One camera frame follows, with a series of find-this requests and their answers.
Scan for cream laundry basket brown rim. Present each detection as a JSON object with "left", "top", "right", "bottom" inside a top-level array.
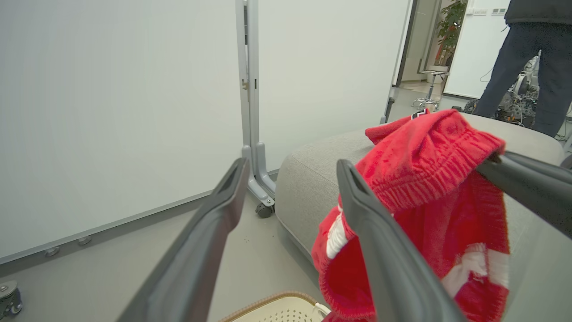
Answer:
[{"left": 219, "top": 292, "right": 332, "bottom": 322}]

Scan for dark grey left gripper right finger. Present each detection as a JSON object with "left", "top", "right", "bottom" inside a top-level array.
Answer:
[{"left": 336, "top": 159, "right": 465, "bottom": 322}]

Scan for grey partition bottom rail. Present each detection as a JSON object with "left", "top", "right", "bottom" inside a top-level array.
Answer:
[{"left": 0, "top": 183, "right": 245, "bottom": 277}]

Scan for red shorts with white stripes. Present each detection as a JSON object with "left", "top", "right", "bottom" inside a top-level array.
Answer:
[{"left": 311, "top": 109, "right": 511, "bottom": 322}]

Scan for green potted plant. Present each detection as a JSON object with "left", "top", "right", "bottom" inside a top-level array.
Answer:
[{"left": 436, "top": 0, "right": 468, "bottom": 68}]

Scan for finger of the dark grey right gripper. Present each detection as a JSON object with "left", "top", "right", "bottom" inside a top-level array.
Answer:
[
  {"left": 476, "top": 161, "right": 572, "bottom": 240},
  {"left": 503, "top": 151, "right": 572, "bottom": 185}
]

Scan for person in dark clothes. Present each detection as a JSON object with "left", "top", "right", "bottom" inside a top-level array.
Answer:
[{"left": 473, "top": 0, "right": 572, "bottom": 138}]

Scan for dark door frame post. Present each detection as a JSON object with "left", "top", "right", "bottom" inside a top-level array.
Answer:
[{"left": 380, "top": 0, "right": 419, "bottom": 125}]

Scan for metal bar stool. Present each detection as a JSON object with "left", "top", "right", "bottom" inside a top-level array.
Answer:
[{"left": 411, "top": 69, "right": 450, "bottom": 112}]

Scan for white partition panel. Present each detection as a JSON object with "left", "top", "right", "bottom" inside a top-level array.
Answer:
[
  {"left": 258, "top": 0, "right": 411, "bottom": 173},
  {"left": 0, "top": 0, "right": 244, "bottom": 264}
]

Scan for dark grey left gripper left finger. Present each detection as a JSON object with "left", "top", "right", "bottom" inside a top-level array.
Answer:
[{"left": 116, "top": 157, "right": 250, "bottom": 322}]

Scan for robot equipment with cables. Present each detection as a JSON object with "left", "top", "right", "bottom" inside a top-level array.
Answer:
[{"left": 465, "top": 56, "right": 541, "bottom": 128}]

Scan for light grey fabric sofa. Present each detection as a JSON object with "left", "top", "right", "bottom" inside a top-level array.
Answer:
[{"left": 275, "top": 112, "right": 572, "bottom": 322}]

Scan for grey metal partition post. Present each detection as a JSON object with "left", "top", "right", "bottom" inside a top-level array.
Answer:
[{"left": 236, "top": 0, "right": 276, "bottom": 207}]

